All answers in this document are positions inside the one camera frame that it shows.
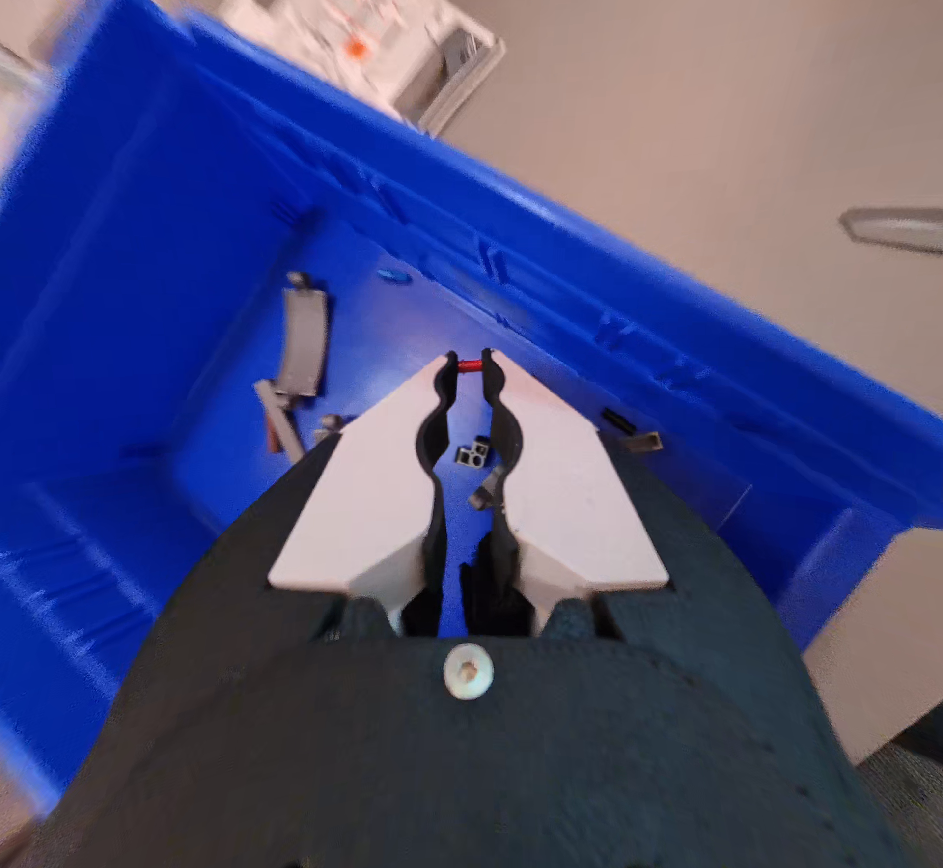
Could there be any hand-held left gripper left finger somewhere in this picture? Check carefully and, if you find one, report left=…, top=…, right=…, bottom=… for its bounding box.
left=267, top=351, right=459, bottom=637

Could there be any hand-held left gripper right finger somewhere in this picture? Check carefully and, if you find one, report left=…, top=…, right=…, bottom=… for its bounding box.
left=480, top=348, right=671, bottom=637

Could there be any blue plastic parts bin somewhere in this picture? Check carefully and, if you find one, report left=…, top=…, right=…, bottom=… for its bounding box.
left=0, top=0, right=943, bottom=810

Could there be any grey lego wing piece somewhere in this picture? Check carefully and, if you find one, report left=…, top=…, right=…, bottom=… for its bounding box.
left=838, top=206, right=943, bottom=255

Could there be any grey curved lego piece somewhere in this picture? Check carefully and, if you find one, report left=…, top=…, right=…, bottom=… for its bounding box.
left=469, top=465, right=508, bottom=513

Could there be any long grey lego beam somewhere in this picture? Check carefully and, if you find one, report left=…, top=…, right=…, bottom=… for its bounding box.
left=252, top=379, right=305, bottom=465

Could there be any grey curved lego panel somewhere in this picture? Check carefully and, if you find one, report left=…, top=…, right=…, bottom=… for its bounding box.
left=274, top=271, right=330, bottom=399

